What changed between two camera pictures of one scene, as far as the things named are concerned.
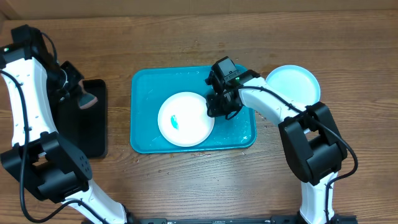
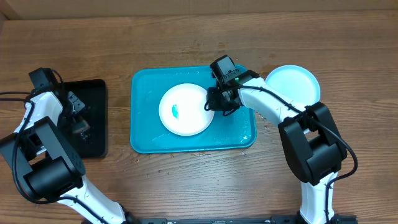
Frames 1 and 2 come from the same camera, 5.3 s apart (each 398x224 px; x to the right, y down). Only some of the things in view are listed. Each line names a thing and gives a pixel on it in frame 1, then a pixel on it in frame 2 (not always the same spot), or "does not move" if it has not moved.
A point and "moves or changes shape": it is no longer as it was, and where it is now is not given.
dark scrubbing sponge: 86,99 to 80,126
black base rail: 339,219 does not move
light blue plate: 296,83 does not move
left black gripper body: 61,81 to 71,107
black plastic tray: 87,127 does not move
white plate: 183,120 moves or changes shape
